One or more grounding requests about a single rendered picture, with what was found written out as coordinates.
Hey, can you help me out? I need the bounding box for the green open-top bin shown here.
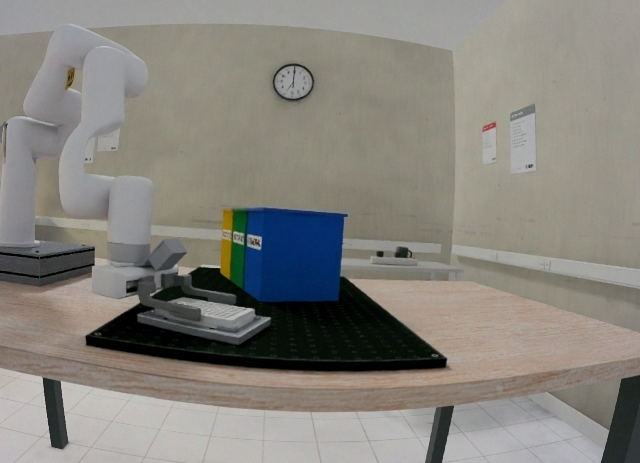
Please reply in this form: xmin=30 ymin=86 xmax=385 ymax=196
xmin=231 ymin=208 xmax=248 ymax=289

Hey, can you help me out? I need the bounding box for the yellow open-top bin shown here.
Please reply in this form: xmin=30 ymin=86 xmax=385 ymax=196
xmin=220 ymin=209 xmax=234 ymax=280

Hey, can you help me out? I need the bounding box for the blue bin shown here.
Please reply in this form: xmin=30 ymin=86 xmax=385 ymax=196
xmin=244 ymin=208 xmax=348 ymax=301

